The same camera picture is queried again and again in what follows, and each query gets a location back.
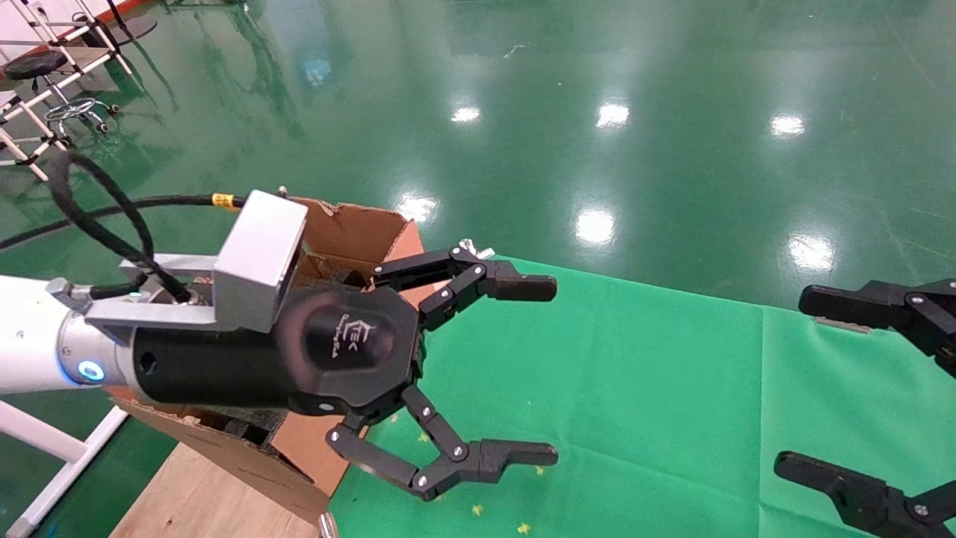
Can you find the black round stand base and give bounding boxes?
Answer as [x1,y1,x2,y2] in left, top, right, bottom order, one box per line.
[96,16,159,47]

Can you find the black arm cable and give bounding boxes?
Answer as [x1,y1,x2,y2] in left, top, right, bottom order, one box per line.
[0,149,247,303]

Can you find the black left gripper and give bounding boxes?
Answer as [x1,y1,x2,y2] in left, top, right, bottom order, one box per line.
[133,286,425,415]

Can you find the black foam insert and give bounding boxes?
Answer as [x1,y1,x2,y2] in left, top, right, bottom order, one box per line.
[317,265,374,288]
[217,409,288,449]

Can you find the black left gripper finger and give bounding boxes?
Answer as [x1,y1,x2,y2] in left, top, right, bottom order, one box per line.
[372,248,558,332]
[326,385,559,501]

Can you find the white pipe table leg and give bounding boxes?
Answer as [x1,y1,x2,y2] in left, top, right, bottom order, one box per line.
[0,402,129,538]

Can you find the white pipe rack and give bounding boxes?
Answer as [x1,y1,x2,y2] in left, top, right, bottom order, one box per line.
[0,0,135,184]

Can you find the large open cardboard carton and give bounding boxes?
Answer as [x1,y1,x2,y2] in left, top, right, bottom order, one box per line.
[105,196,423,525]

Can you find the green cloth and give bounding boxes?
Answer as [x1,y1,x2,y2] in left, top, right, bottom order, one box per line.
[329,254,956,538]

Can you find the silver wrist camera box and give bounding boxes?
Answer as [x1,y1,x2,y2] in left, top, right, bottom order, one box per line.
[84,189,308,334]

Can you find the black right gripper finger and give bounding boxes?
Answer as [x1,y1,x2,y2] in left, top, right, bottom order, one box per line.
[797,280,956,378]
[773,452,956,538]

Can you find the black round stool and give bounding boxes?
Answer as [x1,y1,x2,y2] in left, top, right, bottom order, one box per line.
[2,49,120,143]

